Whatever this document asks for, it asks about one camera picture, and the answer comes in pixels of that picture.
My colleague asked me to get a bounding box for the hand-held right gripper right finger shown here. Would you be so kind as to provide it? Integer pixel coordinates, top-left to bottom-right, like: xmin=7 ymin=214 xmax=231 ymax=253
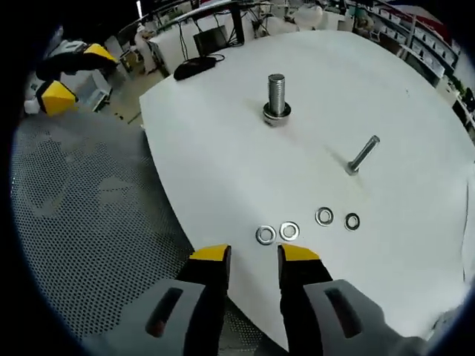
xmin=276 ymin=243 xmax=433 ymax=356

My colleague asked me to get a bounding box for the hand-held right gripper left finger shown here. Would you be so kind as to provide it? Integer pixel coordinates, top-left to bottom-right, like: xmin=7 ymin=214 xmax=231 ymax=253
xmin=82 ymin=243 xmax=232 ymax=356

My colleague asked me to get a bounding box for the small shiny steel washer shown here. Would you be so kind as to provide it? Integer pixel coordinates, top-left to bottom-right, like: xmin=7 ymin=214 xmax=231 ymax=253
xmin=315 ymin=207 xmax=335 ymax=226
xmin=255 ymin=224 xmax=277 ymax=245
xmin=279 ymin=221 xmax=301 ymax=241

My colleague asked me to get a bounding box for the small dark steel washer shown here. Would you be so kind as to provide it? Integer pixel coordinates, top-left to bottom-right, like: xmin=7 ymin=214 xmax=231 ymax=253
xmin=343 ymin=212 xmax=361 ymax=231

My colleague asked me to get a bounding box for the thin threaded steel stud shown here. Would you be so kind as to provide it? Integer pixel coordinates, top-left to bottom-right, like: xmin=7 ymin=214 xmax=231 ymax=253
xmin=345 ymin=135 xmax=381 ymax=177

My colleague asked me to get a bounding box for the thick threaded steel stud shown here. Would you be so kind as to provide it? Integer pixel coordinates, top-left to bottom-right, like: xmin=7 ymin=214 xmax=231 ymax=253
xmin=262 ymin=73 xmax=292 ymax=128

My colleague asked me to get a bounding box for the clear plastic bin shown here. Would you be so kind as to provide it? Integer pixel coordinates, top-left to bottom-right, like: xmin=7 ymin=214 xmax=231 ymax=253
xmin=61 ymin=68 xmax=112 ymax=112

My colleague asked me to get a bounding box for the white side desk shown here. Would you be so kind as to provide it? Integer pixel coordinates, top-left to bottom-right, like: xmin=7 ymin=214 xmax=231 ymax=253
xmin=118 ymin=0 xmax=261 ymax=81

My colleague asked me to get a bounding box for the black computer mouse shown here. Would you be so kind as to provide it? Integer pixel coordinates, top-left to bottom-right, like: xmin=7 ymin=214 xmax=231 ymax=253
xmin=173 ymin=58 xmax=219 ymax=81

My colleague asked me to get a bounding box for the black flat panel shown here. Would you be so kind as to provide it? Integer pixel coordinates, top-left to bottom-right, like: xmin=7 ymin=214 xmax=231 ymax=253
xmin=193 ymin=25 xmax=229 ymax=59

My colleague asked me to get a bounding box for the shelf with white bins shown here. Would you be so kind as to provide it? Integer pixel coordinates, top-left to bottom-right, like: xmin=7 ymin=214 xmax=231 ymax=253
xmin=367 ymin=0 xmax=461 ymax=81

